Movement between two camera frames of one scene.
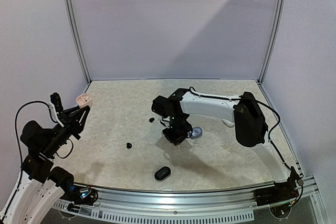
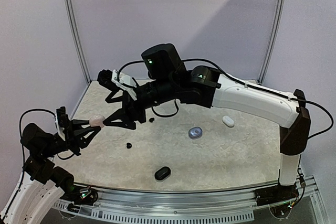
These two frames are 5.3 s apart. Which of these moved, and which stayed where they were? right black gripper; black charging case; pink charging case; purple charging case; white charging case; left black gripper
Moved: pink charging case; left black gripper; right black gripper
Stayed: purple charging case; black charging case; white charging case
